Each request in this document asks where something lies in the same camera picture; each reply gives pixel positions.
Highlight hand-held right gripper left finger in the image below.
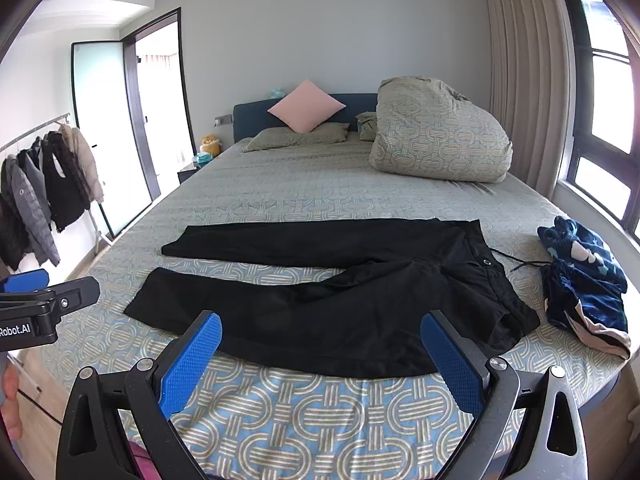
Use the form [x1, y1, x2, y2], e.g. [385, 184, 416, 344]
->
[56, 310, 223, 480]

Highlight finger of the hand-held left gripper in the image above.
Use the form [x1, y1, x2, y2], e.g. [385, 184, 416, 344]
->
[0, 268, 51, 295]
[46, 275, 101, 322]

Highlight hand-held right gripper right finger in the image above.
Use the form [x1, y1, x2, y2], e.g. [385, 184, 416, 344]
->
[420, 310, 588, 480]

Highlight black pants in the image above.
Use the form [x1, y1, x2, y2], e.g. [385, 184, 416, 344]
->
[122, 217, 553, 380]

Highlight person's left hand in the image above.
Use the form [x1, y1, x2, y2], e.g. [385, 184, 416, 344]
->
[0, 359, 24, 442]

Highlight metal clothes rack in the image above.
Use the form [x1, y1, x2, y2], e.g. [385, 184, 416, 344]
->
[0, 112, 117, 257]

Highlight grey puffer jacket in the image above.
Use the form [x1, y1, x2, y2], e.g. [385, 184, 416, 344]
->
[10, 147, 62, 267]

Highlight black vest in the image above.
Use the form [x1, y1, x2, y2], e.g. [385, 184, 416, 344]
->
[40, 131, 91, 234]

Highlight beige jacket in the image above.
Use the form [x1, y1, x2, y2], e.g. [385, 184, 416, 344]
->
[58, 122, 105, 206]

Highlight navy garment with beige trim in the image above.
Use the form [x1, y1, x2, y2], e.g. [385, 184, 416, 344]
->
[541, 260, 632, 361]

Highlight frosted glass door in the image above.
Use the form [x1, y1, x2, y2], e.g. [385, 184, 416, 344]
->
[70, 40, 157, 239]

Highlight dark nightstand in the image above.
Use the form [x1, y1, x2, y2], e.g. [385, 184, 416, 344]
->
[177, 157, 212, 187]

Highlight bed with patterned sheet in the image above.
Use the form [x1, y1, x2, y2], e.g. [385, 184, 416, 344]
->
[40, 137, 632, 480]

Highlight folded patterned duvet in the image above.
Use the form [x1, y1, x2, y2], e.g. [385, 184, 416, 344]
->
[368, 76, 514, 185]

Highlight dark blue headboard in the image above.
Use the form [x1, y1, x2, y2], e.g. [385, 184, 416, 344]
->
[232, 92, 379, 147]

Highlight grey patterned pillow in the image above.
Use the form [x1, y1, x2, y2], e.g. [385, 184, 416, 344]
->
[355, 111, 379, 142]
[243, 122, 351, 153]

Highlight dark framed window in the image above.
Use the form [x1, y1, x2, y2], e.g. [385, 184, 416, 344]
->
[559, 0, 640, 242]

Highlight pink pillow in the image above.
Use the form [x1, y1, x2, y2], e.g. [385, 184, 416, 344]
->
[267, 79, 347, 134]

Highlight beige curtain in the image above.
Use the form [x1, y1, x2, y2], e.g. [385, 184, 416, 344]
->
[484, 0, 577, 202]

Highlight dark door frame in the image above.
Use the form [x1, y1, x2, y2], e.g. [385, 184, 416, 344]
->
[122, 7, 197, 202]

